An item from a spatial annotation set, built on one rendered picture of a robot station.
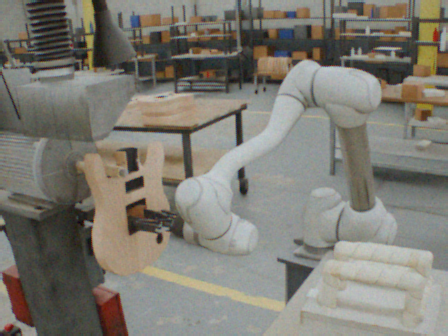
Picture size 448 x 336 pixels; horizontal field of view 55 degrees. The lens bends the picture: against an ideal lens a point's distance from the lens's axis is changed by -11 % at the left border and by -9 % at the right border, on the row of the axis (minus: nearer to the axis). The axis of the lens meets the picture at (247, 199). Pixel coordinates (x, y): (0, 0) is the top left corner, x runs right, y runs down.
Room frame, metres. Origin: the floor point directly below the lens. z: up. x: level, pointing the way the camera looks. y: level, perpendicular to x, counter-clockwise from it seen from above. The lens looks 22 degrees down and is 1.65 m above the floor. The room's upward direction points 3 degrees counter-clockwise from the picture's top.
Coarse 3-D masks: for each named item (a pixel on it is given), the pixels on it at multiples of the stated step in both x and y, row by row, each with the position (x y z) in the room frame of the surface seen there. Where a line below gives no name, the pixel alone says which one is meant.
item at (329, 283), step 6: (324, 276) 0.75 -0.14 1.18; (330, 276) 0.74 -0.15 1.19; (324, 282) 0.75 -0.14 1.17; (330, 282) 0.74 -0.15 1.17; (336, 282) 0.74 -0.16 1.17; (324, 288) 0.74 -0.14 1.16; (330, 288) 0.74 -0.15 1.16; (336, 288) 0.74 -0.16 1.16; (324, 294) 0.74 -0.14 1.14; (330, 294) 0.74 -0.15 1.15; (336, 294) 0.75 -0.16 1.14; (324, 300) 0.74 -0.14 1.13; (330, 300) 0.74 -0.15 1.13; (324, 306) 0.74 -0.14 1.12; (330, 306) 0.74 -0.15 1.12; (330, 312) 0.74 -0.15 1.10
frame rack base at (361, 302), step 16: (320, 288) 0.83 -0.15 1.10; (352, 288) 0.82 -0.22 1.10; (368, 288) 0.81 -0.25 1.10; (384, 288) 0.81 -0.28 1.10; (400, 288) 0.80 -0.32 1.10; (304, 304) 0.77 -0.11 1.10; (336, 304) 0.76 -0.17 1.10; (352, 304) 0.76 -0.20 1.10; (368, 304) 0.76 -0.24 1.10; (384, 304) 0.75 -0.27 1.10; (400, 304) 0.74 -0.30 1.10; (432, 304) 0.73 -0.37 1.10; (304, 320) 0.75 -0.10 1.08; (320, 320) 0.73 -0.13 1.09; (336, 320) 0.72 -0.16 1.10; (352, 320) 0.71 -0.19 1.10; (368, 320) 0.70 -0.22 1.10; (384, 320) 0.70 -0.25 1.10; (400, 320) 0.69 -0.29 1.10; (432, 320) 0.68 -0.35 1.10
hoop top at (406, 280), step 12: (324, 264) 0.75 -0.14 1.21; (336, 264) 0.74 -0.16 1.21; (348, 264) 0.74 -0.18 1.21; (336, 276) 0.73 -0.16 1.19; (348, 276) 0.72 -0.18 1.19; (360, 276) 0.71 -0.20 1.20; (372, 276) 0.70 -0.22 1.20; (384, 276) 0.69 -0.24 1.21; (396, 276) 0.69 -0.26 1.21; (408, 276) 0.68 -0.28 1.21; (420, 276) 0.68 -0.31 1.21; (408, 288) 0.67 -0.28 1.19
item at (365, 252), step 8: (336, 248) 0.82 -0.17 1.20; (344, 248) 0.81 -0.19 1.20; (352, 248) 0.81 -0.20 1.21; (360, 248) 0.80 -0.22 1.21; (368, 248) 0.80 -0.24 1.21; (376, 248) 0.79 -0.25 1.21; (384, 248) 0.79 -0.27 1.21; (344, 256) 0.81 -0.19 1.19; (352, 256) 0.80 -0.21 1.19; (360, 256) 0.79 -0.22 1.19; (368, 256) 0.79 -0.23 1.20; (376, 256) 0.78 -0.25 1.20; (384, 256) 0.77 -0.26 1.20; (392, 256) 0.77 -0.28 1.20; (400, 256) 0.76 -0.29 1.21; (408, 256) 0.76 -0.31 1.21; (416, 256) 0.75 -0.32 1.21; (424, 256) 0.75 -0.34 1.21; (392, 264) 0.77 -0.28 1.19; (400, 264) 0.76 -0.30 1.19; (408, 264) 0.75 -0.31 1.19; (416, 264) 0.74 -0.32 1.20; (424, 264) 0.74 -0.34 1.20
